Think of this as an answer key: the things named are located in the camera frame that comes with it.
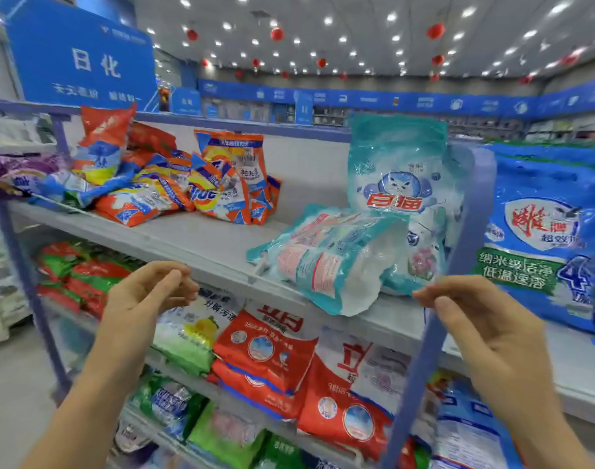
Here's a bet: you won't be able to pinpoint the blue white detergent bag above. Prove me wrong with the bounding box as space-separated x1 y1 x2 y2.
28 163 137 213

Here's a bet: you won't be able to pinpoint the small blue hanging sign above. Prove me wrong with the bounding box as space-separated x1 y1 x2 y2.
294 89 315 125

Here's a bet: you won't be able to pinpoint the person's left hand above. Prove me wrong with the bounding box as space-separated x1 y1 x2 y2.
92 261 201 375

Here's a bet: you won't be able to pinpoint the blue aisle sign board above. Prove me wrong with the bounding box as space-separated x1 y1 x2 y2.
4 0 160 111

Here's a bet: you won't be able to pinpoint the rows of round ceiling lights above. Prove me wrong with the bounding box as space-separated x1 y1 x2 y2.
175 0 595 79

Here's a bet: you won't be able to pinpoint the grey metal shelf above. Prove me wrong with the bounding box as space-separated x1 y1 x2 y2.
0 97 595 469

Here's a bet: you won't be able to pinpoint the person's right hand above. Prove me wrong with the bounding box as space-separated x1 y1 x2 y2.
413 276 562 436

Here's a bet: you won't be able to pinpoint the large blue hanging sign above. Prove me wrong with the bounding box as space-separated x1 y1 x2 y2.
170 87 203 115

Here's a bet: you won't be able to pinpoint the rows of small red lanterns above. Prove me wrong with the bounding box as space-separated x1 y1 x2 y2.
185 27 582 84

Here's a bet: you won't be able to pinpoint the blue wall sign band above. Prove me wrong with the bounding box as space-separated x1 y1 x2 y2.
200 78 595 118

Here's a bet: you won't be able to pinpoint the purple lavender detergent bags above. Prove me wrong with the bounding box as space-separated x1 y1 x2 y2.
0 151 69 196

